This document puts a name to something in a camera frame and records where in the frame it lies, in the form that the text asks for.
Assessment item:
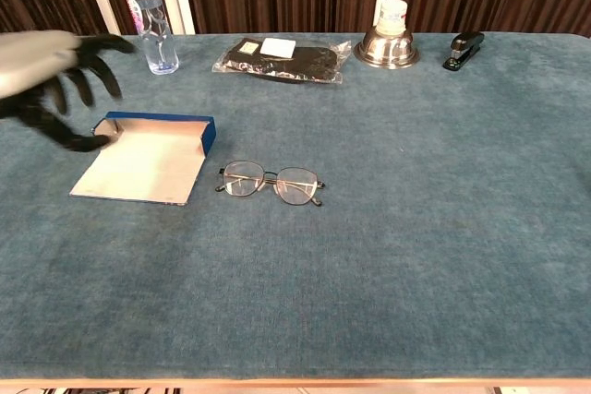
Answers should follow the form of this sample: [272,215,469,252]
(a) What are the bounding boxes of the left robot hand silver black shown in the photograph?
[0,29,138,153]

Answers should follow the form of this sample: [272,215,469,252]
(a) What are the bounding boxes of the blue rectangular box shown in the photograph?
[68,111,217,207]

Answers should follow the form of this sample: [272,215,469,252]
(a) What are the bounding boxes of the thin-framed eyeglasses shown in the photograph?
[214,161,327,208]

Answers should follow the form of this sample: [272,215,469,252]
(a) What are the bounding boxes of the clear plastic water bottle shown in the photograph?
[123,0,180,76]

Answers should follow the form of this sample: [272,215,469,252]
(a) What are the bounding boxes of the plastic bag with black cloth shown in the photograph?
[211,37,352,85]

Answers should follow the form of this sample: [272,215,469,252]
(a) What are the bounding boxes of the stainless steel bowl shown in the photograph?
[353,24,421,70]

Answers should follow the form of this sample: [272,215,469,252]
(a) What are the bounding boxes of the small white plastic bottle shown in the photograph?
[377,0,410,38]

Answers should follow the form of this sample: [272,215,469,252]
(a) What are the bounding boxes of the teal table cloth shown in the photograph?
[0,32,591,381]

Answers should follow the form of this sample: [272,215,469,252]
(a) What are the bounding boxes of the black stapler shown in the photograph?
[441,30,486,72]

